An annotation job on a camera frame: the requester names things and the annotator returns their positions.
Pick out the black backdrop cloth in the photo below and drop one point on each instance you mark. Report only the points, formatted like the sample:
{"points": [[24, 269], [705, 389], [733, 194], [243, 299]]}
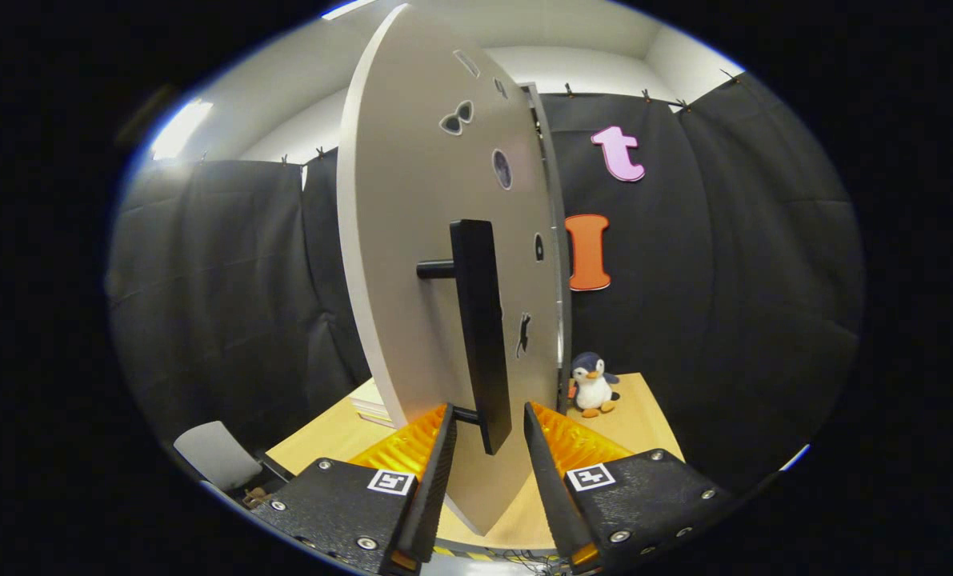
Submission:
{"points": [[724, 320]]}

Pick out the beige shoe cabinet door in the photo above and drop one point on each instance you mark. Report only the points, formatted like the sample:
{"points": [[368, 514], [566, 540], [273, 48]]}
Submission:
{"points": [[404, 240]]}

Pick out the penguin plush toy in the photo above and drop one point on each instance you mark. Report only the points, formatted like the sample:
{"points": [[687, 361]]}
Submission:
{"points": [[592, 388]]}

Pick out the yellow-edged book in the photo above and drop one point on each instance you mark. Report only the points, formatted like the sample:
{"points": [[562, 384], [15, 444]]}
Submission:
{"points": [[374, 416]]}

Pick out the ceiling light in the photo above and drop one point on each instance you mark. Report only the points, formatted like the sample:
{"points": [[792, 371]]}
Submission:
{"points": [[348, 8]]}

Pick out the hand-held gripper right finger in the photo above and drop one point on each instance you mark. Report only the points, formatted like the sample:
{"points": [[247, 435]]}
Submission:
{"points": [[552, 480]]}

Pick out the beige book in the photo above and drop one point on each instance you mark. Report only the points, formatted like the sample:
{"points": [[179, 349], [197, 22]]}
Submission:
{"points": [[368, 394]]}

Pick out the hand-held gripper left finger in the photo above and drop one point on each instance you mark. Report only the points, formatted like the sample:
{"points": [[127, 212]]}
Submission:
{"points": [[432, 480]]}

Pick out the grey chair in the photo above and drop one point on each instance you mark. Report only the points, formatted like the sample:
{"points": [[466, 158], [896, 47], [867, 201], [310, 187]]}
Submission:
{"points": [[216, 456]]}

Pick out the grey shoe cabinet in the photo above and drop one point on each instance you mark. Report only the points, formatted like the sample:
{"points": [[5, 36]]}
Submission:
{"points": [[564, 320]]}

